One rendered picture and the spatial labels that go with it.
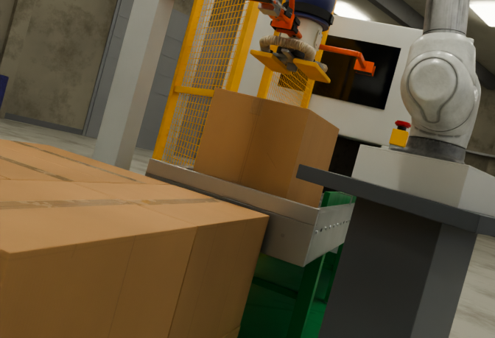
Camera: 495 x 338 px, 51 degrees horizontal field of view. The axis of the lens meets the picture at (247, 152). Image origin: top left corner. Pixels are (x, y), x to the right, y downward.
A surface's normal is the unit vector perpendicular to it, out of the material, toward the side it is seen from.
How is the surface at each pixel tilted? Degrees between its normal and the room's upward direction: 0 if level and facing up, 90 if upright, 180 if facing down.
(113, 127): 90
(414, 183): 90
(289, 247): 90
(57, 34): 90
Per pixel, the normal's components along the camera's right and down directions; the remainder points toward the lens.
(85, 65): 0.69, 0.20
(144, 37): -0.33, -0.07
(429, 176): -0.68, -0.17
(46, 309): 0.90, 0.25
